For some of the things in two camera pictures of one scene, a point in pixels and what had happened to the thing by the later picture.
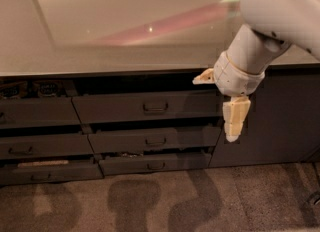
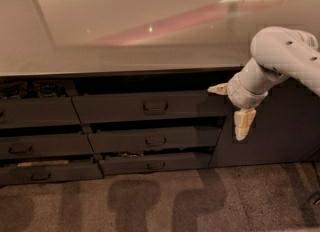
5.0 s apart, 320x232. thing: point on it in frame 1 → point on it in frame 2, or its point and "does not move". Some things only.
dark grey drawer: x=49 y=174 does not move
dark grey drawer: x=38 y=111 does not move
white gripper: x=234 y=77 → x=240 y=96
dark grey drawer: x=128 y=139 does not move
